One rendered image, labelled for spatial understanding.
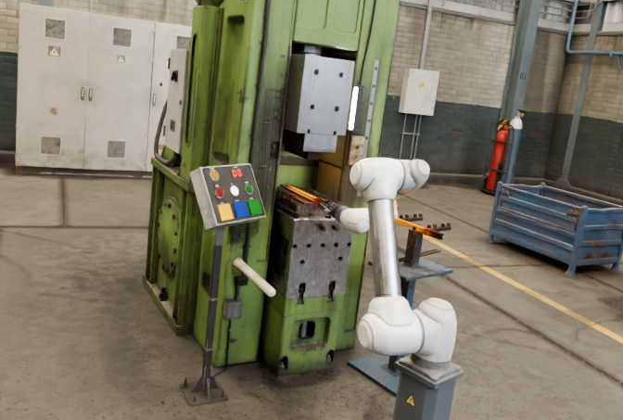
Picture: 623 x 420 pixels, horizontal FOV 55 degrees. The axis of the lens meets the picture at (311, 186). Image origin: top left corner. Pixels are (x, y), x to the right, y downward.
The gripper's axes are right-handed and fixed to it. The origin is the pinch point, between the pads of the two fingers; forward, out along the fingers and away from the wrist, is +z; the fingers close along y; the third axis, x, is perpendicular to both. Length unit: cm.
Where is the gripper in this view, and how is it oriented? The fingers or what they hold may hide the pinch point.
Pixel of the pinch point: (322, 203)
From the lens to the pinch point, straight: 320.7
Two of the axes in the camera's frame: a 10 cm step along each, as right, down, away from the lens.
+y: 8.7, 0.1, 4.9
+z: -4.7, -2.4, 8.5
